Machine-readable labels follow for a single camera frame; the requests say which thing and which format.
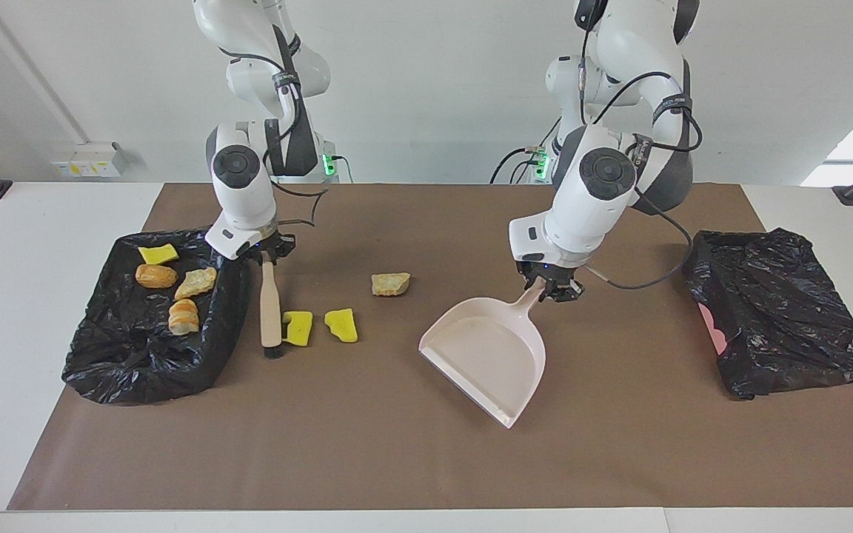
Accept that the beige handled black bristle brush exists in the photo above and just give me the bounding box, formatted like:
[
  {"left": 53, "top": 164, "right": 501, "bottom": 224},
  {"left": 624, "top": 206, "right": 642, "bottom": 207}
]
[{"left": 259, "top": 252, "right": 285, "bottom": 361}]

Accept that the pale dumpling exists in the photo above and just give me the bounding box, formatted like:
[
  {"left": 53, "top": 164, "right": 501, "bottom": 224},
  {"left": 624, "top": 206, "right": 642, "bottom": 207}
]
[{"left": 174, "top": 266, "right": 218, "bottom": 301}]

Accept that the notched yellow sponge piece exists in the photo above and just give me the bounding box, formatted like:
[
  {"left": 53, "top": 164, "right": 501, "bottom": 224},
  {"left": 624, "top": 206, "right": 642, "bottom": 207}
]
[{"left": 283, "top": 310, "right": 315, "bottom": 348}]

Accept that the beige plastic dustpan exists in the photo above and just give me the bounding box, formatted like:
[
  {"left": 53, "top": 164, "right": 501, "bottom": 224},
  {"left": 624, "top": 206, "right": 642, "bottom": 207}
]
[{"left": 418, "top": 285, "right": 548, "bottom": 429}]

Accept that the yellow sponge chunk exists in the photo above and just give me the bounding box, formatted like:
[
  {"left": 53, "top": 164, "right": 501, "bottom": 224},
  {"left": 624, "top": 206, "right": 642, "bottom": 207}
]
[{"left": 324, "top": 308, "right": 360, "bottom": 345}]

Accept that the orange striped croissant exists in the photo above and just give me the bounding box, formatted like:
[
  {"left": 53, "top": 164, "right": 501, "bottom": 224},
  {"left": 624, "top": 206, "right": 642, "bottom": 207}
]
[{"left": 168, "top": 298, "right": 200, "bottom": 336}]

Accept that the yellow sponge wedge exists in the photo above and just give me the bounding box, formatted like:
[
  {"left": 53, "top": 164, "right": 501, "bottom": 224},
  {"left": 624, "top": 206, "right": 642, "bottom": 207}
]
[{"left": 137, "top": 244, "right": 180, "bottom": 266}]

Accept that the brown bread roll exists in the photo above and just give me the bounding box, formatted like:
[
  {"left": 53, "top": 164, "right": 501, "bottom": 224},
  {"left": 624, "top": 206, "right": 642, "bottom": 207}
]
[{"left": 135, "top": 264, "right": 179, "bottom": 289}]

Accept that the pink bin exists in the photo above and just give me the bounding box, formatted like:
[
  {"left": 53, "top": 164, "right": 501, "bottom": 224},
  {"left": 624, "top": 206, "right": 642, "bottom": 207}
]
[{"left": 698, "top": 301, "right": 729, "bottom": 356}]

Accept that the black plastic trash bag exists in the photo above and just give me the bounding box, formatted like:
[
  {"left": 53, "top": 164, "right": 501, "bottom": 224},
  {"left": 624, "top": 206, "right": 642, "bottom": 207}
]
[
  {"left": 682, "top": 228, "right": 853, "bottom": 401},
  {"left": 61, "top": 225, "right": 253, "bottom": 406}
]

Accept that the brown paper table mat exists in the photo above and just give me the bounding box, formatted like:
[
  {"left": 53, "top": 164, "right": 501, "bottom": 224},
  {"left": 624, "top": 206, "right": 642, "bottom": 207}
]
[{"left": 7, "top": 182, "right": 853, "bottom": 512}]

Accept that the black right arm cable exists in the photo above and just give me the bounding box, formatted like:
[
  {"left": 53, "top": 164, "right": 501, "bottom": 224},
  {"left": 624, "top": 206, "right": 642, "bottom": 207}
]
[{"left": 215, "top": 44, "right": 327, "bottom": 232}]

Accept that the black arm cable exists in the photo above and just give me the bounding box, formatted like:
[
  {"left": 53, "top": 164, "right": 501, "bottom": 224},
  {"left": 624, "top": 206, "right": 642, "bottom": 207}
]
[
  {"left": 215, "top": 44, "right": 327, "bottom": 232},
  {"left": 578, "top": 0, "right": 703, "bottom": 291}
]

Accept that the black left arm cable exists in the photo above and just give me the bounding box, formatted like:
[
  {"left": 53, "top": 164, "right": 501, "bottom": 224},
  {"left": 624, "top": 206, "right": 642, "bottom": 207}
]
[{"left": 578, "top": 0, "right": 703, "bottom": 291}]

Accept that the black left base cable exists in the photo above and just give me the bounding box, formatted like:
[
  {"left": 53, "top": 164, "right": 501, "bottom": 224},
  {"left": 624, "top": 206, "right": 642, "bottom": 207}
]
[{"left": 491, "top": 144, "right": 546, "bottom": 184}]

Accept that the white wall socket box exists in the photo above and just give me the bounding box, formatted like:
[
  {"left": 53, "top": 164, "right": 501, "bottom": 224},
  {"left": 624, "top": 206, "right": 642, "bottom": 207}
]
[{"left": 51, "top": 141, "right": 125, "bottom": 178}]

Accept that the white wall cable duct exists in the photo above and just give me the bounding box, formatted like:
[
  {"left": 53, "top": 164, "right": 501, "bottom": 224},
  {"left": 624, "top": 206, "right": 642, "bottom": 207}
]
[{"left": 0, "top": 0, "right": 90, "bottom": 145}]

